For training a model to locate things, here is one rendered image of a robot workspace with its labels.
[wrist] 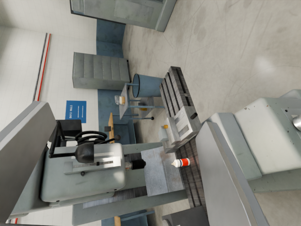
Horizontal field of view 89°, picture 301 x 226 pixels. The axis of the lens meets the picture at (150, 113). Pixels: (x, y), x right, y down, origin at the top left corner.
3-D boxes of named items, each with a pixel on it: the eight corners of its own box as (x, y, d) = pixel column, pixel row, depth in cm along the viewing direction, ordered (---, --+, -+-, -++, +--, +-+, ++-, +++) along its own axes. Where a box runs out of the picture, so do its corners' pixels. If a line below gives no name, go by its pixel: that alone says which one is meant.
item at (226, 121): (232, 110, 85) (215, 110, 80) (264, 178, 69) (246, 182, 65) (186, 141, 126) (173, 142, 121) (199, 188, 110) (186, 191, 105)
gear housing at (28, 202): (42, 137, 60) (10, 139, 56) (32, 210, 49) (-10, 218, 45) (58, 158, 87) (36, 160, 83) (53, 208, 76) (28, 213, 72)
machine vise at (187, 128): (194, 106, 84) (176, 105, 80) (204, 131, 77) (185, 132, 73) (168, 132, 112) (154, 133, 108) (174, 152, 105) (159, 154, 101)
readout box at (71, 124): (81, 117, 102) (43, 117, 94) (80, 129, 98) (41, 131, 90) (82, 129, 118) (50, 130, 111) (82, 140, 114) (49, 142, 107)
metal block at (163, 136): (169, 128, 93) (160, 128, 91) (172, 137, 90) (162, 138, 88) (166, 132, 97) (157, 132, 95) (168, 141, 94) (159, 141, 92)
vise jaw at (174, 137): (173, 116, 91) (167, 117, 90) (181, 141, 84) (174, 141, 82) (169, 121, 96) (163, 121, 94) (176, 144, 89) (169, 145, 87)
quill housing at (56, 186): (123, 140, 73) (44, 145, 62) (128, 187, 64) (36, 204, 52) (118, 151, 89) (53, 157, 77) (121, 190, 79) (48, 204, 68)
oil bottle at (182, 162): (188, 157, 89) (172, 159, 85) (191, 164, 87) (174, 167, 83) (185, 158, 92) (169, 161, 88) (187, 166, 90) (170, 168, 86)
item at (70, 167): (120, 156, 65) (64, 162, 58) (121, 165, 63) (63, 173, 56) (118, 158, 69) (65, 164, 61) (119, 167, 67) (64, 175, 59)
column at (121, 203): (236, 134, 164) (74, 146, 107) (258, 182, 143) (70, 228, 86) (207, 148, 205) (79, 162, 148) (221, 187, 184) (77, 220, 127)
